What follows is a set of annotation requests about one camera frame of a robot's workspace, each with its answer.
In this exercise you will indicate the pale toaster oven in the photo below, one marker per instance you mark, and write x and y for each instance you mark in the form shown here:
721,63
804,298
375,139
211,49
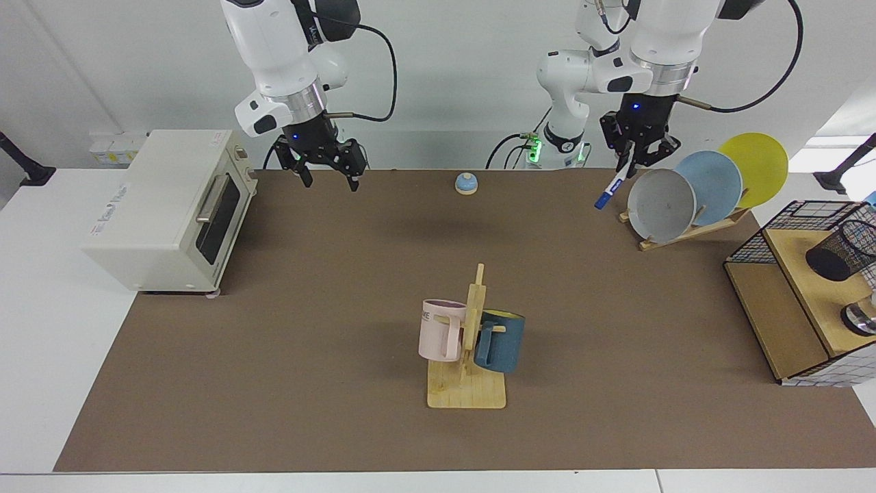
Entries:
157,205

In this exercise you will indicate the white wall socket box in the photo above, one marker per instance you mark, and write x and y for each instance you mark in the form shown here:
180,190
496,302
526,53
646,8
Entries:
116,150

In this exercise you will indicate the black mesh pen holder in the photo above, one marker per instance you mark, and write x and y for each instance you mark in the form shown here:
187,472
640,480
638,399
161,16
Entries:
831,263

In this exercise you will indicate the wooden cup stand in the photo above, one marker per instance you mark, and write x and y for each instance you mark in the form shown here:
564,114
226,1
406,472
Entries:
465,394

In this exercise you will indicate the small blue round bell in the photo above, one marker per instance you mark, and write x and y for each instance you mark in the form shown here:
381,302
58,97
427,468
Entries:
467,183

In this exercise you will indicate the light blue plate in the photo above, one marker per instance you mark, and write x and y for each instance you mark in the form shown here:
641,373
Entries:
715,181

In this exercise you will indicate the brown table cloth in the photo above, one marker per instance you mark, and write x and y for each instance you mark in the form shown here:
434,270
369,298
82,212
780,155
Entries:
308,308

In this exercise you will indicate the wooden plate rack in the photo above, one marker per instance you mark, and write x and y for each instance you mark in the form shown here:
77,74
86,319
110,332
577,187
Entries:
677,236

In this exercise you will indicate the pink cup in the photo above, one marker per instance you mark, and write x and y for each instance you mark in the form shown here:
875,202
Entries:
434,335

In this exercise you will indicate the grey plate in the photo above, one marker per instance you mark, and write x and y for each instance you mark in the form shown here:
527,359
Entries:
660,205

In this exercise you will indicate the yellow plate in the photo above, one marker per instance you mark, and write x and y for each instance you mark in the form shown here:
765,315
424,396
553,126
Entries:
759,161

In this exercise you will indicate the dark teal cup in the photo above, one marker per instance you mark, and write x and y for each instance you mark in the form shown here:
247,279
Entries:
506,342

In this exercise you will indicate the blue and white marker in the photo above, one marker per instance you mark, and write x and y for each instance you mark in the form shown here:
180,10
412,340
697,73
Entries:
606,197

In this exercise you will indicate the black camera stand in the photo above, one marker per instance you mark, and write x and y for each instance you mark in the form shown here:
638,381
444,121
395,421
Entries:
838,179
31,174

